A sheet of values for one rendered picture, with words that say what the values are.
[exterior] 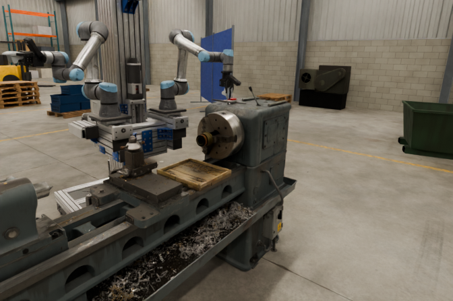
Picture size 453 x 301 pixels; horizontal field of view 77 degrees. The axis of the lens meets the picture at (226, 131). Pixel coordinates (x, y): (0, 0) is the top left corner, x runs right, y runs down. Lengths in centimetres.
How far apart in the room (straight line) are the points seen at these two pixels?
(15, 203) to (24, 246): 16
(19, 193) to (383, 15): 1138
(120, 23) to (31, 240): 163
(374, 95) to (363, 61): 131
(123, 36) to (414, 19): 1027
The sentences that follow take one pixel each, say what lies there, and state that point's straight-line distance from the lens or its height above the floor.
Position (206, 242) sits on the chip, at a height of 57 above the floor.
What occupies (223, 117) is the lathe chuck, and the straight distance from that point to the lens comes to 182.
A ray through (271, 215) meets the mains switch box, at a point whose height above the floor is 39.
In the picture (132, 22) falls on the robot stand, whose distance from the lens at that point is 245.
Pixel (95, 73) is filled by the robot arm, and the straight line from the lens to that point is 226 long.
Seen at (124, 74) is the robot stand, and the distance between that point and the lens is 240.
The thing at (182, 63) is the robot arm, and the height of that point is 154.
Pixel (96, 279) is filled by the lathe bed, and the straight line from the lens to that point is 139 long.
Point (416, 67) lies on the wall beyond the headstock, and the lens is 1145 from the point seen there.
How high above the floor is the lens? 157
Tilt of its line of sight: 14 degrees down
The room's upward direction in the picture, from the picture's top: 2 degrees clockwise
